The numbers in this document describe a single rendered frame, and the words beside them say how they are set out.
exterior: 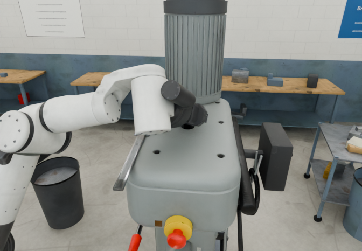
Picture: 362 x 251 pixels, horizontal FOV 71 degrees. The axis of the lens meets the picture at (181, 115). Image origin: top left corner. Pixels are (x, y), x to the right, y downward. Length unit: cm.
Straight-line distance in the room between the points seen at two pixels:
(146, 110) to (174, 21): 42
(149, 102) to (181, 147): 20
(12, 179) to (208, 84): 57
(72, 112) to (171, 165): 22
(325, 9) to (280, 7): 74
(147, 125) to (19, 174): 29
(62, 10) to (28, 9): 67
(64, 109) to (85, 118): 4
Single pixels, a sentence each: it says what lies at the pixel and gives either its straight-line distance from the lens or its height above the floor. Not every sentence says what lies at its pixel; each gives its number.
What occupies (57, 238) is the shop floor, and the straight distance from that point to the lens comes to 312.
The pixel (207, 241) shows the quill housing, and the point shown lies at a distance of 85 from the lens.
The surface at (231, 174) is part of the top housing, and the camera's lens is 54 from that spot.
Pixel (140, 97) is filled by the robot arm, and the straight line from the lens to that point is 45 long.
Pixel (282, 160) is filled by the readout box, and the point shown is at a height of 166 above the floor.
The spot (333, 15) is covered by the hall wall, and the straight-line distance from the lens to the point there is 525.
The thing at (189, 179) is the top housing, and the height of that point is 188.
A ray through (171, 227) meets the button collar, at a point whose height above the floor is 177.
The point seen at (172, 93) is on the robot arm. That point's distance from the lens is 42.
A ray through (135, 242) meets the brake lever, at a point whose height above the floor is 171.
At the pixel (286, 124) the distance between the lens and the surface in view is 477.
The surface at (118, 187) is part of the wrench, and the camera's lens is 49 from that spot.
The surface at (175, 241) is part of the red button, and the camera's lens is 56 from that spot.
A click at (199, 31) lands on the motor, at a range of 78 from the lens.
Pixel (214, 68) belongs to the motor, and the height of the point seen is 201.
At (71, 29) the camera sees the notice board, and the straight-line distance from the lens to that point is 550.
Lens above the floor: 221
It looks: 25 degrees down
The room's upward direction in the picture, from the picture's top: straight up
